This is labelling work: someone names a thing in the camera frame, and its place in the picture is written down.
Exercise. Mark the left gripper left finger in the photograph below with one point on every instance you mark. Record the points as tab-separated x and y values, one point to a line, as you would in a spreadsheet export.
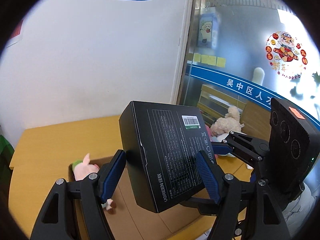
57	217

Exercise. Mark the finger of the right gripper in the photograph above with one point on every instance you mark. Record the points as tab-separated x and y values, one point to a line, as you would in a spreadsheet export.
246	148

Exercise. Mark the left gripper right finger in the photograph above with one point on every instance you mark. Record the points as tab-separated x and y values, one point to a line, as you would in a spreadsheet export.
249	207

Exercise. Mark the pig plush teal body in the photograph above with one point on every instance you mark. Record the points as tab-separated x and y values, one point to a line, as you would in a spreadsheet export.
81	169

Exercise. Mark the black Ugreen box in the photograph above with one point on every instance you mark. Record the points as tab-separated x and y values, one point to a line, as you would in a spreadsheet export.
161	142

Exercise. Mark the beige fluffy plush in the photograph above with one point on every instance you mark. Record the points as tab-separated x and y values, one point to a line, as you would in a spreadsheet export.
230	122

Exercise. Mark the green cloth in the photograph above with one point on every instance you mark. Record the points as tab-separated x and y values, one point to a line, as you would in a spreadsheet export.
7	152

